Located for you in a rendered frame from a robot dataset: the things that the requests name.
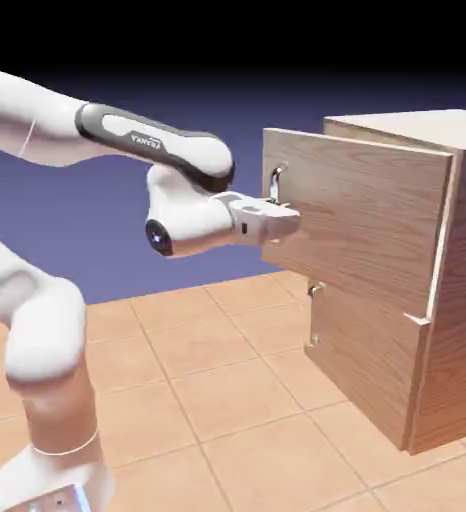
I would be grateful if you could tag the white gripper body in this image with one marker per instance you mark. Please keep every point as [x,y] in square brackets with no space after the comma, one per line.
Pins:
[281,224]

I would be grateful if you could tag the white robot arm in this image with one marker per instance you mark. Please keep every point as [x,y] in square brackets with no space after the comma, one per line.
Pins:
[49,336]

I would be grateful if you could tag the large wood cabinet door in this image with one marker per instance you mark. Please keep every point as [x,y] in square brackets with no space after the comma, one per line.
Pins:
[361,224]

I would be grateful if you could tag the small wood cabinet door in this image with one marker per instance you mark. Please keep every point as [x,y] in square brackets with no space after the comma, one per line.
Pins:
[361,360]

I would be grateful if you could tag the light wood cabinet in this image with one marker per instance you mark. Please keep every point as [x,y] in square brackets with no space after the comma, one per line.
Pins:
[461,280]

